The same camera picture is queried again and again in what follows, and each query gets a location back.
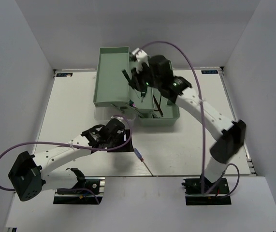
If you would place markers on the green plastic toolbox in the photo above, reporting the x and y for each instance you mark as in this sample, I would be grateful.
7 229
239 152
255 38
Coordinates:
152 109

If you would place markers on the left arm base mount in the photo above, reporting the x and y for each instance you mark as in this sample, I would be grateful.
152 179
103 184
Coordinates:
88 192

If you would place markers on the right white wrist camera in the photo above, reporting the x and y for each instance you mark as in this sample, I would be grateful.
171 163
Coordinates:
140 58

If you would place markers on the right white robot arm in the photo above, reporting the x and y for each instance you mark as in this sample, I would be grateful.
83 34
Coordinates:
229 135

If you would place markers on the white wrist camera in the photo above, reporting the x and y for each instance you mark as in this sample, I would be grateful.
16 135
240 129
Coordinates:
140 58
120 118

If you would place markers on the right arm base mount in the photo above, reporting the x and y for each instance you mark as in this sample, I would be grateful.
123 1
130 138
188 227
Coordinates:
194 196

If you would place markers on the blue handle screwdriver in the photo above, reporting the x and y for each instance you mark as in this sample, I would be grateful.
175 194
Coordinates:
140 157

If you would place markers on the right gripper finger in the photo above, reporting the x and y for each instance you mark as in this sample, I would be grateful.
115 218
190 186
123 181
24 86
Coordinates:
126 75
141 87

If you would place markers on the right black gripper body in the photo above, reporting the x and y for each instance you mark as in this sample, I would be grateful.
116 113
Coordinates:
144 75

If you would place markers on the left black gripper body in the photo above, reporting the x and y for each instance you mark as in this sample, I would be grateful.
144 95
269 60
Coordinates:
116 141

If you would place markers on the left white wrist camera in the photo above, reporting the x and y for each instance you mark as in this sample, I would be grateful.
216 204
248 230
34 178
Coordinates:
120 118

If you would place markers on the green stubby screwdriver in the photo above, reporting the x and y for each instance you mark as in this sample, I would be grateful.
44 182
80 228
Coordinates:
143 94

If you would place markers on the green toolbox tray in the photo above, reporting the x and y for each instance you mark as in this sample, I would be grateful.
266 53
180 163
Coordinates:
111 86

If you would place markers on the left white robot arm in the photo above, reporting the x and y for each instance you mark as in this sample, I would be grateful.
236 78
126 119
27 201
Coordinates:
31 174

